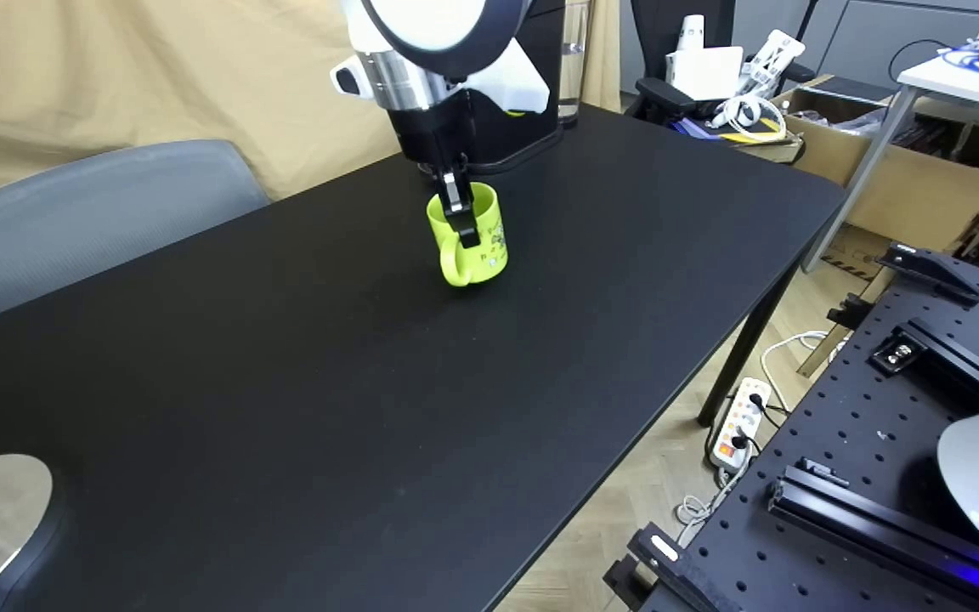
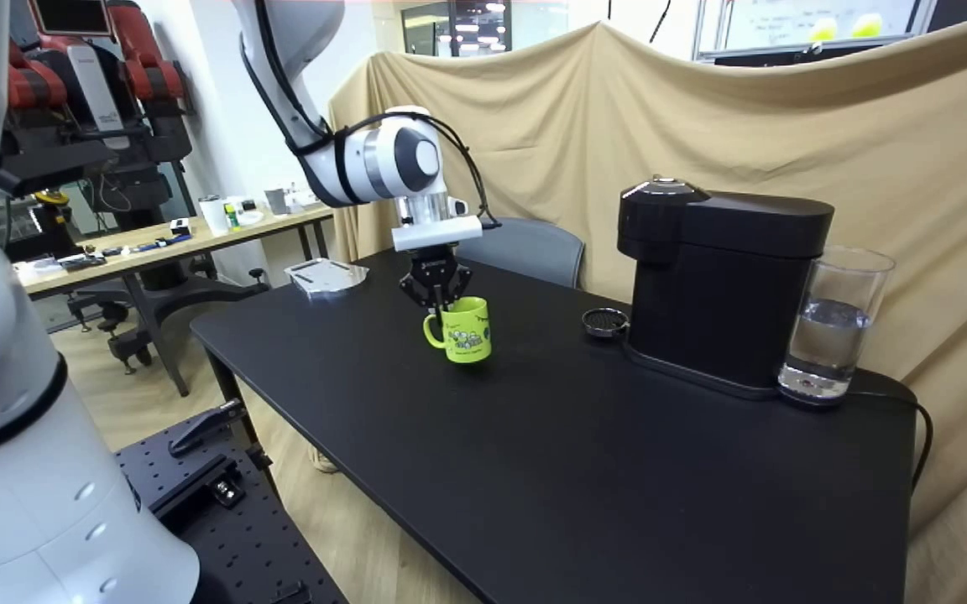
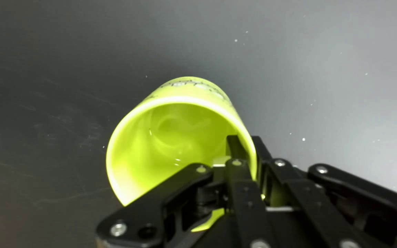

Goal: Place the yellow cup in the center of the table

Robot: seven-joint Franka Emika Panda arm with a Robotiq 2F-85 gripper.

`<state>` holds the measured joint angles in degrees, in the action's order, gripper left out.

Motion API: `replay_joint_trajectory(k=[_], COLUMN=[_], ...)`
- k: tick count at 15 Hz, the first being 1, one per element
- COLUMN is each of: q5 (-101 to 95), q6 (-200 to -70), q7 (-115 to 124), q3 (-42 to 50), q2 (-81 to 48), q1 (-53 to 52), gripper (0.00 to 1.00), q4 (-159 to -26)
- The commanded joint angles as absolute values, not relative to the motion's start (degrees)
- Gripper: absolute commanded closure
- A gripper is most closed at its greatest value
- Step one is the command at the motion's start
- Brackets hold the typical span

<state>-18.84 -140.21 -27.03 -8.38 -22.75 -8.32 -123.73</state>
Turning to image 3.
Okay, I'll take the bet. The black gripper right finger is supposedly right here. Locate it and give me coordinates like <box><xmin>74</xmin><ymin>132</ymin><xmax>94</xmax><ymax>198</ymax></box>
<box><xmin>252</xmin><ymin>135</ymin><xmax>397</xmax><ymax>248</ymax></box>

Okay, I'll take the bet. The yellow plastic cup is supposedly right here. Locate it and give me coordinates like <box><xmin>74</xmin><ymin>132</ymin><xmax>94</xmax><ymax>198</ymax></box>
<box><xmin>105</xmin><ymin>74</ymin><xmax>261</xmax><ymax>234</ymax></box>

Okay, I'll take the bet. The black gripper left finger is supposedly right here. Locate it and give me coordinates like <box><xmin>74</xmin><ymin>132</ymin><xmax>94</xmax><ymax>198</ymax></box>
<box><xmin>94</xmin><ymin>133</ymin><xmax>276</xmax><ymax>248</ymax></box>

